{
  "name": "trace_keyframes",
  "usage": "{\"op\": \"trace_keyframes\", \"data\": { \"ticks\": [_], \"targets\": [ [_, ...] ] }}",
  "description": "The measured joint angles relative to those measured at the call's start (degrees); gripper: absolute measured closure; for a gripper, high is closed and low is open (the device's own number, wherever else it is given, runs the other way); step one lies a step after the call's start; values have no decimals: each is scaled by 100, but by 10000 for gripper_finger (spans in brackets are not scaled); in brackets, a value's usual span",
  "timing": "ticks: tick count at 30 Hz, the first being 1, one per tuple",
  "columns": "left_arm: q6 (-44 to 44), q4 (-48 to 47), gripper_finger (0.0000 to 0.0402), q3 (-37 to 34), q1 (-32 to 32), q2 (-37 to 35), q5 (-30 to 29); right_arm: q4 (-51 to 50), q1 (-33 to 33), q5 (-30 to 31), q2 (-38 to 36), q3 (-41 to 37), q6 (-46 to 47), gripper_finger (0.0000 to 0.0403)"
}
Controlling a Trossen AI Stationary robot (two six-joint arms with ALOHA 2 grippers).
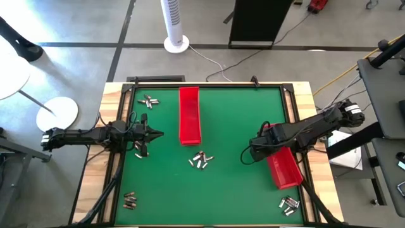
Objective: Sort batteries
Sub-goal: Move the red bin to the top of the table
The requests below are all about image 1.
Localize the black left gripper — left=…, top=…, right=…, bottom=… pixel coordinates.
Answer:
left=127, top=113, right=165, bottom=158

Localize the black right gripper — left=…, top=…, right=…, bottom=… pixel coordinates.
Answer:
left=249, top=124, right=286, bottom=163

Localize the long red plastic bin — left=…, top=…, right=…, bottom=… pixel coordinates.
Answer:
left=178, top=86, right=203, bottom=146
left=264, top=123, right=304, bottom=191

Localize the black rectangular bar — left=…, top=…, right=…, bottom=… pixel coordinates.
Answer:
left=126, top=75, right=186, bottom=83

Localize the green table mat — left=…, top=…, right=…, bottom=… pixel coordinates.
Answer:
left=114, top=87, right=305, bottom=226

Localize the white box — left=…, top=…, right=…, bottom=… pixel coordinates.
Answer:
left=327, top=129, right=364, bottom=171

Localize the black beam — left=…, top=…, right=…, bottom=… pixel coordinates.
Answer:
left=325, top=122, right=385, bottom=161

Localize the white tower fan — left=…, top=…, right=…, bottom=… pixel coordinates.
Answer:
left=159, top=0, right=190, bottom=54

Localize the grey metal stand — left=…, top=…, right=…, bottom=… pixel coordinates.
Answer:
left=0, top=126, right=53, bottom=228

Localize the grey workstation desk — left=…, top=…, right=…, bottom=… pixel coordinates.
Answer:
left=356, top=58, right=405, bottom=219

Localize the red black tool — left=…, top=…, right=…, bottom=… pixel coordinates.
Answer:
left=307, top=0, right=329, bottom=15

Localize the black stand leg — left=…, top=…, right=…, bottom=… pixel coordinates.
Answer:
left=0, top=16, right=44, bottom=63

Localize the black pole with knob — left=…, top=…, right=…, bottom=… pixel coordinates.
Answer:
left=369, top=35, right=405, bottom=69

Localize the black right camera cable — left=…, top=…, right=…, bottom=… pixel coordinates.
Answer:
left=239, top=121, right=265, bottom=167

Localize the black aluminium table frame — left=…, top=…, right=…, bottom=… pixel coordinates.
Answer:
left=68, top=75, right=346, bottom=228

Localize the black floor cable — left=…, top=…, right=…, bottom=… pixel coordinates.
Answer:
left=204, top=11, right=314, bottom=82

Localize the white fan cable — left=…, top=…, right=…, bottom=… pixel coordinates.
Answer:
left=188, top=44, right=234, bottom=82

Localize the white round pedestal table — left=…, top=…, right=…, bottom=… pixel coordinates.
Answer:
left=0, top=34, right=79, bottom=134

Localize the yellow floor cable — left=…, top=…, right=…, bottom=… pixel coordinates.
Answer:
left=312, top=34, right=405, bottom=96

